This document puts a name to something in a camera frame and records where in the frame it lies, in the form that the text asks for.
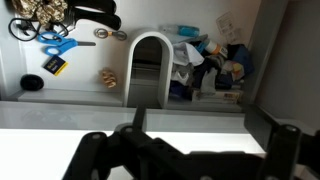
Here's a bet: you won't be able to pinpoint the yellow black small box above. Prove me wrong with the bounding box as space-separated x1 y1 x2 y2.
42 54 70 77

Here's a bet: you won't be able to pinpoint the black hair styling iron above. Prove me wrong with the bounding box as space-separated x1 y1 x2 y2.
64 0 123 32

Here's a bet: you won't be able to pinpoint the white drawer with chrome handle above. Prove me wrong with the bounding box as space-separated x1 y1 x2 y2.
0 0 289 114

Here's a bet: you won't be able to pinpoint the camouflage pattern cloth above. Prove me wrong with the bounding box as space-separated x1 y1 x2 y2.
11 0 70 27

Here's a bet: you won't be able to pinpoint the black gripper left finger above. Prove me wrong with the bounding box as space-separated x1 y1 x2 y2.
62 105 191 180

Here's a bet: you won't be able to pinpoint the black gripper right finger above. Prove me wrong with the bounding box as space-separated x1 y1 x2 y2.
242 103 320 180

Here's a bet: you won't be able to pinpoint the blue handled scissors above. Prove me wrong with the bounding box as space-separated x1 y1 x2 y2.
36 31 97 57

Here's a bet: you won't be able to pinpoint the white tube with orange band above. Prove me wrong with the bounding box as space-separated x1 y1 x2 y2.
199 37 230 58

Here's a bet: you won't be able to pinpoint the black round puff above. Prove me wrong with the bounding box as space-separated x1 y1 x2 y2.
19 73 45 92

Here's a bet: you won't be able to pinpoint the thin black cable coil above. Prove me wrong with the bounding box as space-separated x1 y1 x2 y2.
7 16 70 43

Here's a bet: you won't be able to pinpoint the grey folded cloth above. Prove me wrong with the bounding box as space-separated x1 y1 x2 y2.
199 67 220 95

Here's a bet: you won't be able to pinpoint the clear labelled plastic packet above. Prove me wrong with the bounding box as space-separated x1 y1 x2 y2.
215 11 243 45

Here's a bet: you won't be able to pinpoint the white crumpled cloth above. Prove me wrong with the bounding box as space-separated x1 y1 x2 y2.
172 41 205 67

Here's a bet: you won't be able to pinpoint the metal key ring clip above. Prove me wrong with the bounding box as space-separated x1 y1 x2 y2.
93 27 129 42

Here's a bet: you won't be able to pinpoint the clear bottle with blue cap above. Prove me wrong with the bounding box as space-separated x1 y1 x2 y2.
159 23 201 38

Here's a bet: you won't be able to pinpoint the flat beige printed box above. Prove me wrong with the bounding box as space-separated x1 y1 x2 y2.
191 88 242 105

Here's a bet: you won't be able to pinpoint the tan hair claw clip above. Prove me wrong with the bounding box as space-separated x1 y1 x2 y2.
99 67 118 90

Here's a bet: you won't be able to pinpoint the dark blue pouch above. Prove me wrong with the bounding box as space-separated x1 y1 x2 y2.
229 43 256 78

